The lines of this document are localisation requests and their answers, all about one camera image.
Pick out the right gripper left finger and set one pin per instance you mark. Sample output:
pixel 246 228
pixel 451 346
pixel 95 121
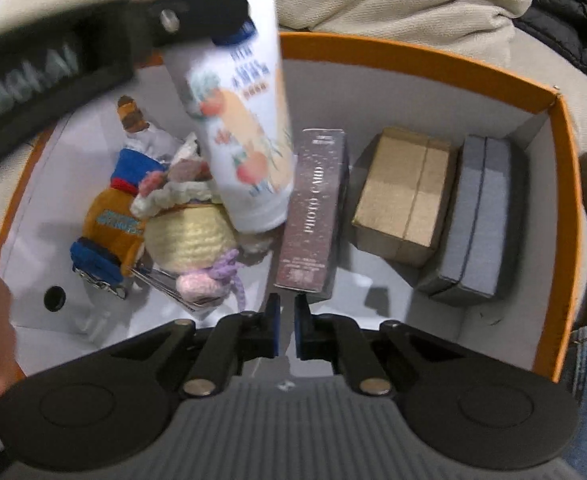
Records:
pixel 235 339

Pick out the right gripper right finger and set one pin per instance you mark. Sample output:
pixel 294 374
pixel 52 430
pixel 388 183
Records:
pixel 340 341

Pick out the maroon photo card box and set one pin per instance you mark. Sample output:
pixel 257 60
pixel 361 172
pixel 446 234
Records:
pixel 310 245

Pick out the crocheted white bunny doll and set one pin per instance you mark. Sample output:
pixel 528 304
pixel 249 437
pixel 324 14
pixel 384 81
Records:
pixel 192 252

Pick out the brown cardboard small box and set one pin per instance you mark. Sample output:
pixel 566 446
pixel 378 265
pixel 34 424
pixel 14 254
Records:
pixel 402 206

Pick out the orange blue plush keychain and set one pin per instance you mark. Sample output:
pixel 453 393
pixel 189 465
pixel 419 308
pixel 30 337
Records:
pixel 112 237

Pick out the grey box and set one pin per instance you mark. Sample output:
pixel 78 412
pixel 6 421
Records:
pixel 479 247

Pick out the white lotion tube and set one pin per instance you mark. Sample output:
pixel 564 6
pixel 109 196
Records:
pixel 233 87

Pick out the orange cardboard storage box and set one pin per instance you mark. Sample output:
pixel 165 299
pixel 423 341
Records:
pixel 361 86

